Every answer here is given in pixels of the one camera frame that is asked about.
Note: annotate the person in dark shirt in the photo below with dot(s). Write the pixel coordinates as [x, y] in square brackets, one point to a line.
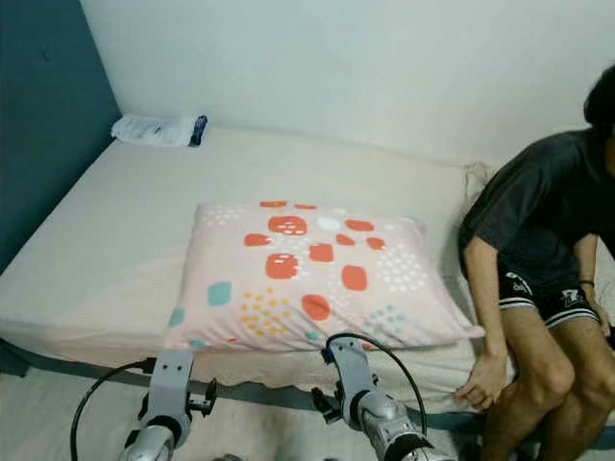
[538, 206]

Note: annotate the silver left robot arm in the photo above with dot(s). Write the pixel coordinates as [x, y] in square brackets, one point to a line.
[149, 448]

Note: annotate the pink pillow with coloured spots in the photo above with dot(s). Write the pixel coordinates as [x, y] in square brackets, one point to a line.
[288, 269]

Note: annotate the bed with beige sheet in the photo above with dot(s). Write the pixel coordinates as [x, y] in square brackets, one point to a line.
[115, 216]

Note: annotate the white plastic package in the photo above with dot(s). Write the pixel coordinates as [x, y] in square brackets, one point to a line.
[154, 130]

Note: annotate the plain beige pillow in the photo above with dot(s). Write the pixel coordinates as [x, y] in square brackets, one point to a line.
[476, 181]

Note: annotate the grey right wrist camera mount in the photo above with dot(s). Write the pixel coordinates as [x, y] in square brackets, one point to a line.
[351, 370]

